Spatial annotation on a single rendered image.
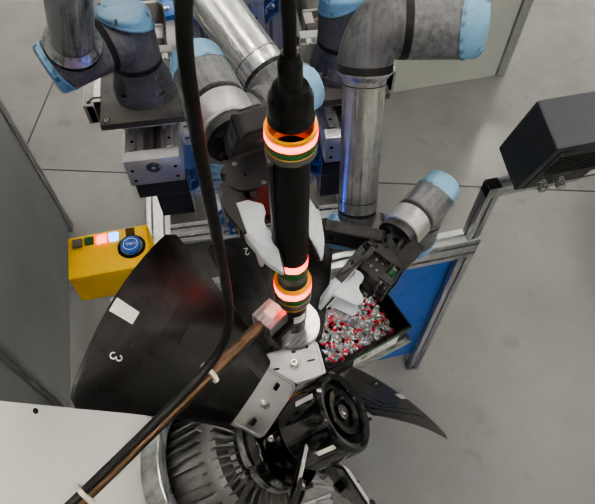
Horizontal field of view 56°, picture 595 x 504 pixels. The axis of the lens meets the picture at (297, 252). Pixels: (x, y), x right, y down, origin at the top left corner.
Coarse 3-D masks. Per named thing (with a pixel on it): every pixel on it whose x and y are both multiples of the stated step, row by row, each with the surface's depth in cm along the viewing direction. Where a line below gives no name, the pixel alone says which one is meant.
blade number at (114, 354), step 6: (108, 348) 62; (114, 348) 63; (108, 354) 62; (114, 354) 63; (120, 354) 63; (126, 354) 64; (108, 360) 62; (114, 360) 63; (120, 360) 63; (126, 360) 64; (120, 366) 63
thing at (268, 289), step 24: (240, 240) 99; (216, 264) 96; (240, 264) 96; (264, 264) 97; (312, 264) 99; (240, 288) 94; (264, 288) 94; (312, 288) 95; (240, 312) 92; (264, 336) 89
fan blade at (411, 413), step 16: (352, 368) 115; (352, 384) 106; (368, 384) 109; (384, 384) 112; (368, 400) 97; (384, 400) 100; (400, 400) 106; (384, 416) 91; (400, 416) 95; (416, 416) 101
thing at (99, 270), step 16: (96, 240) 113; (144, 240) 113; (80, 256) 111; (96, 256) 111; (112, 256) 111; (128, 256) 110; (80, 272) 109; (96, 272) 109; (112, 272) 109; (128, 272) 110; (80, 288) 111; (96, 288) 112; (112, 288) 114
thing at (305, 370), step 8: (312, 344) 88; (272, 352) 88; (280, 352) 88; (288, 352) 87; (296, 352) 87; (304, 352) 87; (312, 352) 87; (320, 352) 87; (272, 360) 87; (280, 360) 87; (288, 360) 87; (304, 360) 86; (320, 360) 86; (272, 368) 86; (280, 368) 86; (288, 368) 86; (296, 368) 86; (304, 368) 86; (312, 368) 85; (320, 368) 85; (288, 376) 85; (296, 376) 85; (304, 376) 85; (312, 376) 85
